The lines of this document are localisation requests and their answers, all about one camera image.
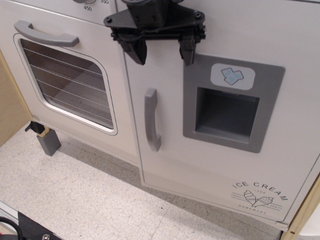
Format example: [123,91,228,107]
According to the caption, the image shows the light wooden side post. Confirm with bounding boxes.
[280,174,320,240]

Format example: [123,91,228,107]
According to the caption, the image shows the grey oven door handle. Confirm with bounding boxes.
[14,20,80,47]

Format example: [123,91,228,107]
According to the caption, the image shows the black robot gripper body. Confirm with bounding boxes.
[103,0,206,43]

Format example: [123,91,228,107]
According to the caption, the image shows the white toy fridge door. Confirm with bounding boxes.
[126,0,320,229]

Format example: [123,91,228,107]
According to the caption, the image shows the white toy oven door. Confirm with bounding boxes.
[0,0,140,166]

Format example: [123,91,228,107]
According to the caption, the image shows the black clamp bracket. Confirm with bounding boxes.
[24,121,45,134]

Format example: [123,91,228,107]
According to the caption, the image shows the wooden left side panel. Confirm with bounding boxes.
[0,54,32,145]

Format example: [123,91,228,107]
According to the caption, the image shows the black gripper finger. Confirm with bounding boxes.
[178,36,201,67]
[119,39,147,65]

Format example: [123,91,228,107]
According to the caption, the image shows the black cable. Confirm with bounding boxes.
[0,216,22,240]

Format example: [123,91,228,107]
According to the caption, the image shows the grey fridge door handle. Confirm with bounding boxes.
[144,88,162,152]

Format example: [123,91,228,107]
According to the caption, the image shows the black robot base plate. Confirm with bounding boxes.
[18,212,62,240]

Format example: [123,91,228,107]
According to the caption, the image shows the grey oven temperature knob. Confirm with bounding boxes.
[73,0,96,5]

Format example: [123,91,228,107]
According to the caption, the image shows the grey kitchen leg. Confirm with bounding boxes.
[37,128,61,156]

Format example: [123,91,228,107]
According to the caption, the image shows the grey ice dispenser panel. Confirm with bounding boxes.
[183,54,286,153]

